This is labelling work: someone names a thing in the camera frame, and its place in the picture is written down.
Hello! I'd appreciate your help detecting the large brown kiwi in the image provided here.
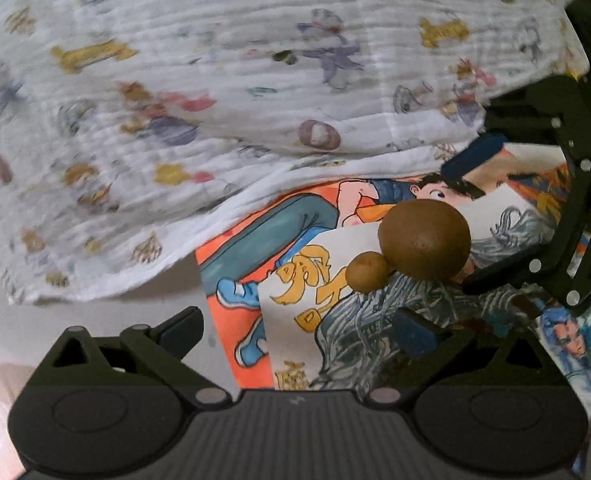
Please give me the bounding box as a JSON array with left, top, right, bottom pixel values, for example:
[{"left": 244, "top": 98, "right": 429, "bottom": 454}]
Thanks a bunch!
[{"left": 378, "top": 200, "right": 472, "bottom": 281}]

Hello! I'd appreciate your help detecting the anime colouring poster mat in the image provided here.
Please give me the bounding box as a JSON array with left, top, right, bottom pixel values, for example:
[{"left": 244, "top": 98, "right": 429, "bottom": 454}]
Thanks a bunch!
[{"left": 196, "top": 144, "right": 591, "bottom": 413}]

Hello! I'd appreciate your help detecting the cartoon print white cloth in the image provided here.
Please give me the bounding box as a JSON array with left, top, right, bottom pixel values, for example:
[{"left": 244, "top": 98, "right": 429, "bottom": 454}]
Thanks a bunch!
[{"left": 0, "top": 0, "right": 588, "bottom": 304}]

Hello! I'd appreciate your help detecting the small brown kiwi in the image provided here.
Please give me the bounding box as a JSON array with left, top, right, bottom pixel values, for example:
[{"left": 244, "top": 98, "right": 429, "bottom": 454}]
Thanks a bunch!
[{"left": 345, "top": 252, "right": 390, "bottom": 294}]

